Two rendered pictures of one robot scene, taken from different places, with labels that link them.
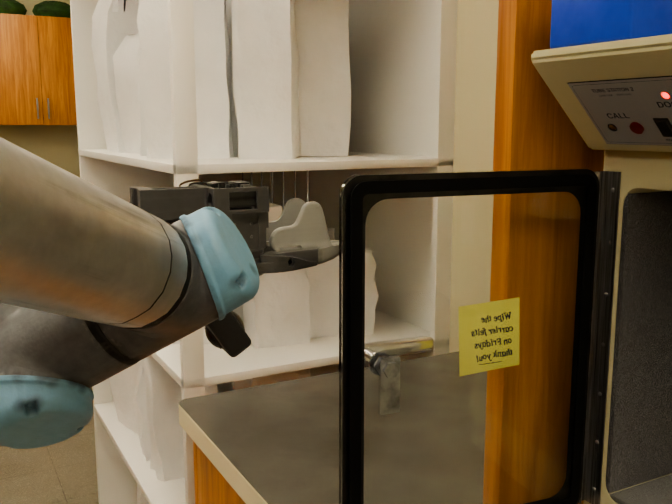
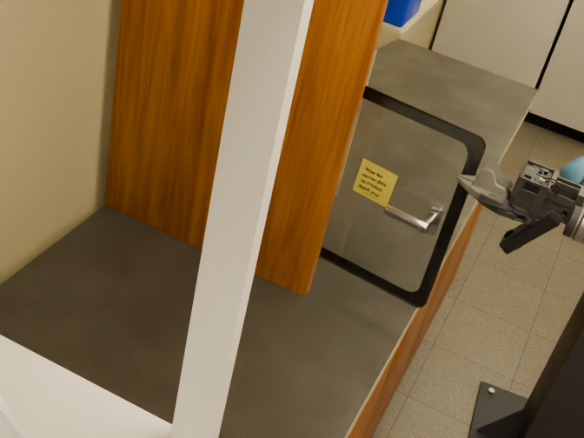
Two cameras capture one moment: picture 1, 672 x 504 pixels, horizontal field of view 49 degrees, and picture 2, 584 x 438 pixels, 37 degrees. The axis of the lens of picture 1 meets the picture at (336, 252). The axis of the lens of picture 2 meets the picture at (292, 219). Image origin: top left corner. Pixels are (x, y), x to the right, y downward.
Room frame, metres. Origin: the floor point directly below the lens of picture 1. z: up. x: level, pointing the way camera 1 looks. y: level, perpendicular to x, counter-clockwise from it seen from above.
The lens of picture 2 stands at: (1.85, 0.74, 2.07)
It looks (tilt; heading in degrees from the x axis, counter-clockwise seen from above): 35 degrees down; 226
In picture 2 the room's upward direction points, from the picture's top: 14 degrees clockwise
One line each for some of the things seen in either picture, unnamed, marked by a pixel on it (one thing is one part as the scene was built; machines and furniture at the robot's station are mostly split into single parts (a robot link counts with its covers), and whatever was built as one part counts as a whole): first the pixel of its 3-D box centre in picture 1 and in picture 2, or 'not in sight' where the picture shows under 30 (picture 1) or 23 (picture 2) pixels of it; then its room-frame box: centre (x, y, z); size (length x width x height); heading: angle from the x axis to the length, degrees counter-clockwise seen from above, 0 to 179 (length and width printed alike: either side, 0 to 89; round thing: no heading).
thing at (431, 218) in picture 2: not in sight; (410, 215); (0.76, -0.07, 1.20); 0.10 x 0.05 x 0.03; 112
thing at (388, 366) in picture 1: (387, 384); not in sight; (0.71, -0.05, 1.18); 0.02 x 0.02 x 0.06; 22
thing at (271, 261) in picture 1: (271, 259); not in sight; (0.68, 0.06, 1.31); 0.09 x 0.05 x 0.02; 118
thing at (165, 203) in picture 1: (200, 233); (545, 201); (0.67, 0.12, 1.34); 0.12 x 0.08 x 0.09; 118
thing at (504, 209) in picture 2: not in sight; (503, 204); (0.72, 0.08, 1.31); 0.09 x 0.05 x 0.02; 118
